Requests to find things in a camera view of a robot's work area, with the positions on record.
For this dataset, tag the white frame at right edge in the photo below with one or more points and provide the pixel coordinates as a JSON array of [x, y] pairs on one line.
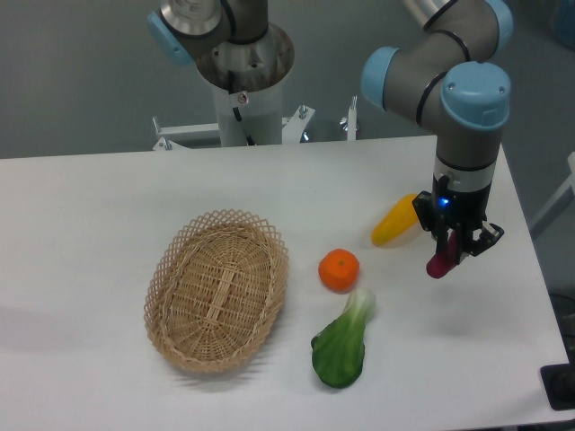
[[555, 204]]

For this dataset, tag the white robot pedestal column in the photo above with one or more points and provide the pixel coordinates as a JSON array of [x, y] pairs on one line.
[[249, 118]]

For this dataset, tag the black device at table edge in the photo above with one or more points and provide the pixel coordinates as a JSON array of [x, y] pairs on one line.
[[558, 383]]

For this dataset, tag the purple sweet potato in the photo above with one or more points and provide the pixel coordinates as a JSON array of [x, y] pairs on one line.
[[444, 261]]

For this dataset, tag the oval wicker basket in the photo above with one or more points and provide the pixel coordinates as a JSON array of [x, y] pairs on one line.
[[217, 291]]

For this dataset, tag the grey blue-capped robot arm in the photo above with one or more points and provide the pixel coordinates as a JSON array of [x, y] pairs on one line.
[[447, 85]]

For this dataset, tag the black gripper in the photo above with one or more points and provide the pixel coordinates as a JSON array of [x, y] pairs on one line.
[[458, 200]]

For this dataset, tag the green bok choy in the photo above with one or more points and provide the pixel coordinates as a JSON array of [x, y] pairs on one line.
[[338, 351]]

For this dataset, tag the orange tangerine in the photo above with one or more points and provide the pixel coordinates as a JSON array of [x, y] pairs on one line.
[[338, 270]]

